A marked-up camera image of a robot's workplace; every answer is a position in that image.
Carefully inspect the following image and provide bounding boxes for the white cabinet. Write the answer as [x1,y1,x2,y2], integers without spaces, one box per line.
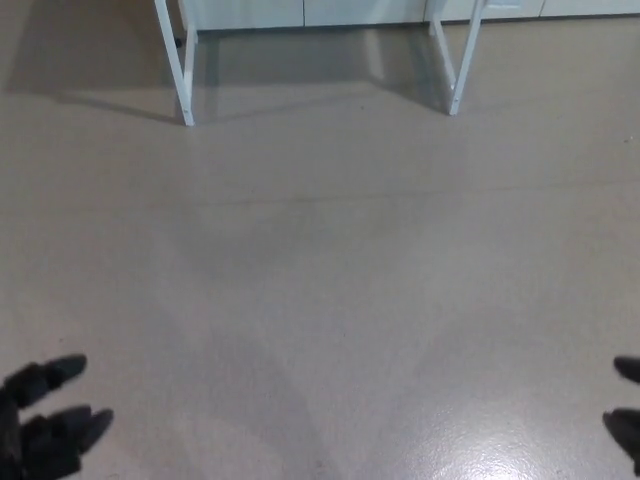
[177,0,640,32]

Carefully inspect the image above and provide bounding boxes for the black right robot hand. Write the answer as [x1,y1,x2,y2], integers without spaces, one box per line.
[602,354,640,476]

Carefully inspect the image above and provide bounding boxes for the white desk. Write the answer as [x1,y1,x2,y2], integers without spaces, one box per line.
[153,0,485,127]

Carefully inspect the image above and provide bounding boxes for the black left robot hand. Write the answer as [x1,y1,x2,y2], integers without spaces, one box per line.
[0,353,115,480]

